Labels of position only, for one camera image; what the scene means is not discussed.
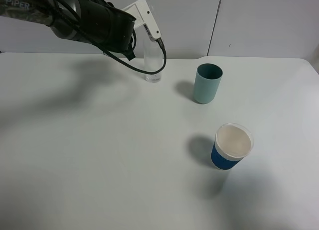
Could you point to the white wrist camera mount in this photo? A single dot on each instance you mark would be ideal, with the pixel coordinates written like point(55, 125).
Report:
point(141, 11)

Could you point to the blue white paper cup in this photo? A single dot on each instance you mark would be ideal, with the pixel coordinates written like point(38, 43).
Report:
point(233, 142)

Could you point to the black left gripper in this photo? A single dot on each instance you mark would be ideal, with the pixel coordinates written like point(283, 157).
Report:
point(110, 27)

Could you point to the light green cup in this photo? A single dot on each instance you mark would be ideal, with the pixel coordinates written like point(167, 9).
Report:
point(207, 80)

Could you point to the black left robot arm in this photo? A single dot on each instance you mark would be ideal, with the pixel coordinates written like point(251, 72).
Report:
point(62, 16)

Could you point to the tall clear glass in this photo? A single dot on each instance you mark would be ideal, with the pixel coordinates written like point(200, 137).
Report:
point(153, 56)

